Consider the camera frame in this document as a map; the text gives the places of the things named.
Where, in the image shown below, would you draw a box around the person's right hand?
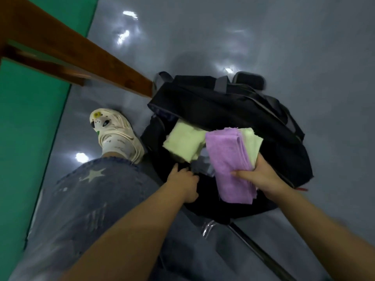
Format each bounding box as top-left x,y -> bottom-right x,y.
231,152 -> 291,201

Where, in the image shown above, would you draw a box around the person's left hand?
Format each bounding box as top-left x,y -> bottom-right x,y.
164,163 -> 201,204

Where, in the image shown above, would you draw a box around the light green striped towel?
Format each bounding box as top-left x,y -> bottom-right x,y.
239,127 -> 264,169

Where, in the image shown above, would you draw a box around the purple towel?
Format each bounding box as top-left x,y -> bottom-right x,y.
205,127 -> 257,205

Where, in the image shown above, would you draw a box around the yellow green towel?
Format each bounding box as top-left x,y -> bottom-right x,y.
162,120 -> 207,163

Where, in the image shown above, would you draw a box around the person's left forearm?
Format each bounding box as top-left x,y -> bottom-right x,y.
61,184 -> 191,281

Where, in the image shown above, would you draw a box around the person's right forearm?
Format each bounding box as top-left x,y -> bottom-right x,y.
272,184 -> 375,281

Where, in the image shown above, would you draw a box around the person's white shoe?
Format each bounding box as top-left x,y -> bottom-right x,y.
89,108 -> 146,164

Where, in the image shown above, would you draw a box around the person's grey trousers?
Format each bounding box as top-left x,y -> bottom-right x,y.
12,156 -> 235,281

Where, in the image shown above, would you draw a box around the brown wooden bench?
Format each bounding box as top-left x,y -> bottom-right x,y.
0,0 -> 154,98

